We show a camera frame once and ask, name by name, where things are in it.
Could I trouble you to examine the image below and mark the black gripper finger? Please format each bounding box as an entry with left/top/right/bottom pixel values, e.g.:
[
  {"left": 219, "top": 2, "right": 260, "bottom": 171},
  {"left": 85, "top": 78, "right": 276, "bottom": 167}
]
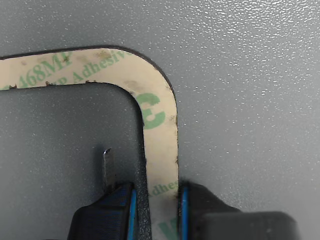
[
  {"left": 176, "top": 181, "right": 301, "bottom": 240},
  {"left": 66, "top": 147, "right": 138, "bottom": 240}
]

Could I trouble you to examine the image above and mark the beige adhesive rectangular frame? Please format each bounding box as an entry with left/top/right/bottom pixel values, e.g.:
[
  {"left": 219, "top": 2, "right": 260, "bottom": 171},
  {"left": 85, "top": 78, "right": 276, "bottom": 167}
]
[{"left": 0, "top": 44, "right": 181, "bottom": 240}]

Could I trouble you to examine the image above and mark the grey rectangular mat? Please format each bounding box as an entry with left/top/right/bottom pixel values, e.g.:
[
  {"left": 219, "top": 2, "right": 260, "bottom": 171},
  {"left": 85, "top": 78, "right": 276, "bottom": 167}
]
[{"left": 0, "top": 0, "right": 320, "bottom": 240}]

